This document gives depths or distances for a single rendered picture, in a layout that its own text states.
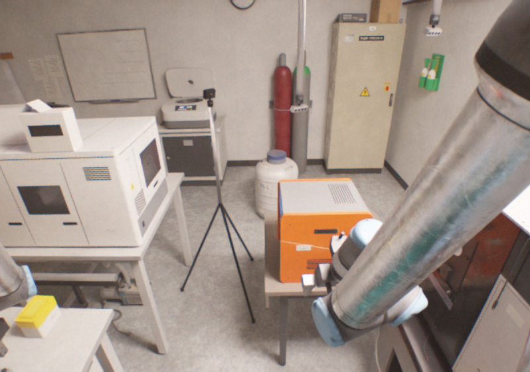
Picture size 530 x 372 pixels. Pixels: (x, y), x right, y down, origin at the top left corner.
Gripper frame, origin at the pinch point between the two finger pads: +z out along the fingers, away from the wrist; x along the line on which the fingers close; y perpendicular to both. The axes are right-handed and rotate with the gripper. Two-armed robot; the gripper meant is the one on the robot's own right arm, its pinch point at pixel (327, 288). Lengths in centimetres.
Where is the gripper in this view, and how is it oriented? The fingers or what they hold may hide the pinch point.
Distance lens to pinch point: 97.9
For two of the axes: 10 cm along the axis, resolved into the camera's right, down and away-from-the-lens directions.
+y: 1.0, 7.8, -6.2
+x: 9.8, 0.1, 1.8
